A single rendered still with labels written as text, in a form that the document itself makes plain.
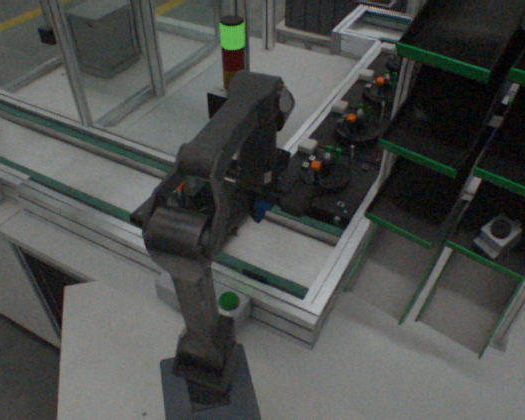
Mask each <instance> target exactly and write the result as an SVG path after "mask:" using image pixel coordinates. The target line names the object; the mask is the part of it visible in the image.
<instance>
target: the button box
mask: <svg viewBox="0 0 525 420"><path fill-rule="evenodd" d="M154 285H155V288H156V291H157V296H158V297H159V298H160V299H161V300H163V301H165V302H167V303H171V304H172V305H174V306H176V307H178V308H179V309H180V307H179V303H178V297H177V295H176V291H175V289H174V285H173V283H172V277H171V274H170V273H167V272H166V270H165V271H164V272H163V273H161V274H160V276H159V277H158V279H156V280H155V281H154ZM214 289H215V294H216V299H217V304H218V309H219V314H222V315H225V316H231V317H233V320H234V328H235V329H236V333H235V335H236V334H237V333H238V332H239V329H240V328H241V327H242V326H243V324H244V323H245V321H246V320H247V318H248V317H249V316H250V315H251V297H249V296H247V295H245V294H243V293H241V292H238V291H235V290H233V289H232V288H230V287H228V286H224V285H222V284H220V283H219V282H216V281H214ZM224 292H234V293H236V294H237V296H238V298H239V303H238V304H237V306H236V307H234V308H233V309H229V310H228V309H224V308H223V307H221V306H220V295H221V294H222V293H224Z"/></svg>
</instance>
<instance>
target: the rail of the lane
mask: <svg viewBox="0 0 525 420"><path fill-rule="evenodd" d="M14 190H15V192H16V194H17V195H18V198H19V201H20V203H21V206H22V207H24V208H25V209H24V211H25V215H27V216H29V217H30V218H35V219H36V220H38V221H40V222H41V223H43V224H46V225H48V226H51V227H52V228H54V229H56V230H59V231H61V232H62V233H64V234H66V235H68V236H72V237H73V238H75V239H77V240H79V241H80V242H84V243H86V244H88V245H90V246H91V247H93V248H96V249H98V250H100V251H102V252H104V253H106V254H109V255H111V256H113V257H114V258H116V259H118V260H122V261H124V262H125V263H127V264H129V265H130V266H132V267H136V268H138V269H140V270H142V271H143V272H145V273H148V274H150V275H152V276H154V277H156V278H158V277H159V276H160V274H161V273H163V272H164V271H165V270H164V269H163V268H162V267H160V266H159V265H157V264H156V263H155V262H154V261H153V260H152V259H151V257H150V255H148V251H147V250H146V248H145V246H144V243H143V238H142V230H141V229H139V228H137V227H135V226H133V225H130V224H127V223H125V222H124V221H121V220H119V219H116V218H113V217H112V216H110V215H107V214H106V213H102V212H100V211H98V210H96V209H94V208H92V207H89V206H86V205H84V204H83V203H81V202H79V201H75V200H73V199H71V198H69V197H68V196H65V195H62V194H59V193H57V192H56V191H54V190H52V189H48V188H46V187H44V186H42V185H41V184H38V183H35V182H33V181H30V180H29V179H25V181H23V182H22V185H20V184H19V185H17V186H16V187H15V188H14ZM211 269H212V274H213V280H214V281H216V282H219V283H220V284H222V285H224V286H228V287H230V288H232V289H233V290H235V291H238V292H241V293H243V294H245V295H247V296H249V297H251V315H250V316H249V317H248V318H247V320H246V321H248V322H251V323H253V324H255V325H257V326H258V327H261V328H264V329H266V330H268V331H270V332H271V333H275V334H276V335H279V336H281V337H282V338H284V339H288V340H289V341H291V342H293V343H294V344H297V345H300V346H302V347H304V348H306V349H307V350H312V348H313V347H314V345H315V344H316V342H317V340H318V337H319V336H320V330H321V324H322V318H323V312H324V310H323V309H321V308H319V307H318V306H315V305H313V304H309V303H307V302H306V301H304V300H301V299H300V298H295V297H294V296H292V295H290V294H288V293H286V292H282V291H280V290H278V289H276V288H274V287H272V286H269V285H267V278H265V277H263V276H261V275H259V274H255V273H253V272H251V271H249V270H247V269H244V270H243V271H242V274H241V273H239V272H237V271H235V270H232V269H231V268H227V267H225V266H223V265H221V264H219V263H217V262H213V263H212V265H211Z"/></svg>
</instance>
